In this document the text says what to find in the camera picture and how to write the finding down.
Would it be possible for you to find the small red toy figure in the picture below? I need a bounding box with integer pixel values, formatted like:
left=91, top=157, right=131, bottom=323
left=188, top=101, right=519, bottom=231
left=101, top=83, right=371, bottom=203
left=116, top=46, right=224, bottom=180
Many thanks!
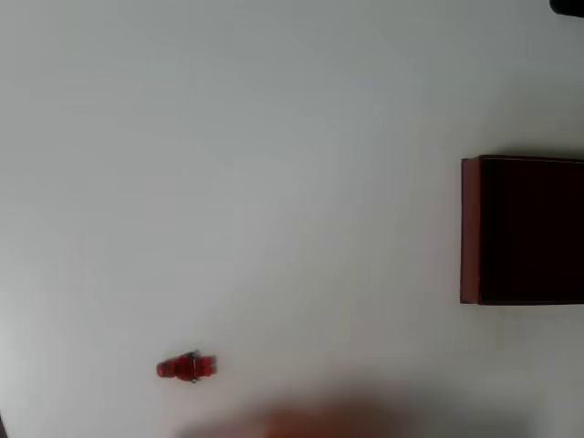
left=156, top=349, right=218, bottom=385

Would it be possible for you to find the dark red open box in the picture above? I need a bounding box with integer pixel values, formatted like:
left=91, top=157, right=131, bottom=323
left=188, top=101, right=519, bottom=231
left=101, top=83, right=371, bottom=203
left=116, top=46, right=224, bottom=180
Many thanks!
left=459, top=154, right=584, bottom=307

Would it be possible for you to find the black object at corner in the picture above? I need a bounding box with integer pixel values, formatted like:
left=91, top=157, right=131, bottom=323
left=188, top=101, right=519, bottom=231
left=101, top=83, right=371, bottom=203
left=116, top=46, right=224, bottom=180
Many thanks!
left=548, top=0, right=584, bottom=19

